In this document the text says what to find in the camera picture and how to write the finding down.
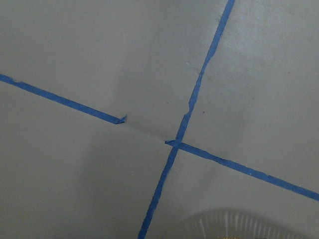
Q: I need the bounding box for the brown wicker basket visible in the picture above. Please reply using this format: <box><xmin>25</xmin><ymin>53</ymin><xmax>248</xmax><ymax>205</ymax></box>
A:
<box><xmin>167</xmin><ymin>209</ymin><xmax>304</xmax><ymax>239</ymax></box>

